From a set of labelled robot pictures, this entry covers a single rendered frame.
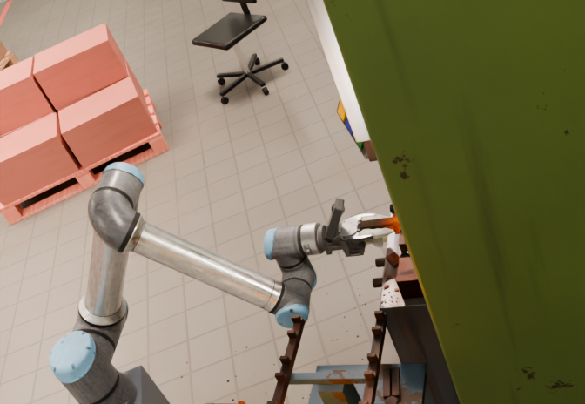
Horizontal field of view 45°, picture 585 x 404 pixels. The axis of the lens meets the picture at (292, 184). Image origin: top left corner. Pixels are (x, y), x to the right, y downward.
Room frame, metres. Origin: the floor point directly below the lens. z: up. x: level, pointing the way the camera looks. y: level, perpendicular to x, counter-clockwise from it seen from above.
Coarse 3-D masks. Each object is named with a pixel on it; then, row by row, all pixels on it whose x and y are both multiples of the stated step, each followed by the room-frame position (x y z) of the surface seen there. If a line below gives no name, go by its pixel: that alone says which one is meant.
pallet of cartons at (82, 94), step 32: (96, 32) 4.90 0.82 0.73; (32, 64) 4.84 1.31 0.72; (64, 64) 4.64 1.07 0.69; (96, 64) 4.65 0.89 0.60; (128, 64) 4.99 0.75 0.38; (0, 96) 4.61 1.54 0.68; (32, 96) 4.61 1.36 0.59; (64, 96) 4.64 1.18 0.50; (96, 96) 4.57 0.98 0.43; (128, 96) 4.34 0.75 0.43; (0, 128) 4.60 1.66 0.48; (32, 128) 4.50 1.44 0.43; (64, 128) 4.28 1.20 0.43; (96, 128) 4.24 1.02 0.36; (128, 128) 4.26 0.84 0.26; (160, 128) 4.60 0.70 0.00; (0, 160) 4.22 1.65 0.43; (32, 160) 4.21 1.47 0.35; (64, 160) 4.22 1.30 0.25; (96, 160) 4.23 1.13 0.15; (128, 160) 4.30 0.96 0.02; (0, 192) 4.19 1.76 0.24; (32, 192) 4.20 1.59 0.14; (64, 192) 4.25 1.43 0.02
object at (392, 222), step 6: (366, 222) 1.48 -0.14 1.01; (372, 222) 1.48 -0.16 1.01; (378, 222) 1.47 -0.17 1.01; (384, 222) 1.46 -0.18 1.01; (390, 222) 1.44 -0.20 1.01; (396, 222) 1.43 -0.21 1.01; (360, 228) 1.48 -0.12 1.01; (366, 228) 1.47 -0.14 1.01; (372, 228) 1.47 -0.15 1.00; (390, 228) 1.45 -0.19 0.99; (396, 228) 1.43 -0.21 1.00
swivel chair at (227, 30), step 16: (224, 0) 4.89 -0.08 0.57; (240, 0) 4.73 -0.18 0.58; (256, 0) 4.62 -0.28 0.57; (240, 16) 4.79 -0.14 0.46; (256, 16) 4.67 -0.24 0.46; (208, 32) 4.75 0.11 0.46; (224, 32) 4.63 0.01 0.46; (240, 32) 4.51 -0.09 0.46; (224, 48) 4.43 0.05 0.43; (240, 64) 4.68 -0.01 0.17; (256, 64) 4.92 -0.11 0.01; (272, 64) 4.65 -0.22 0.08; (224, 80) 4.85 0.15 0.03; (240, 80) 4.62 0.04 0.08; (256, 80) 4.50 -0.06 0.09
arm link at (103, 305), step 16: (112, 176) 1.70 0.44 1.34; (128, 176) 1.70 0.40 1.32; (128, 192) 1.65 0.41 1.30; (96, 240) 1.73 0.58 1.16; (96, 256) 1.73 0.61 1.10; (112, 256) 1.71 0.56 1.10; (128, 256) 1.75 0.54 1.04; (96, 272) 1.74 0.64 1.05; (112, 272) 1.72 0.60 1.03; (96, 288) 1.75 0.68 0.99; (112, 288) 1.74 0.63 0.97; (80, 304) 1.82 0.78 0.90; (96, 304) 1.76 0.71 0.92; (112, 304) 1.76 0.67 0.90; (80, 320) 1.79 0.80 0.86; (96, 320) 1.75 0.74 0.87; (112, 320) 1.76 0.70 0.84; (112, 336) 1.75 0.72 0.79
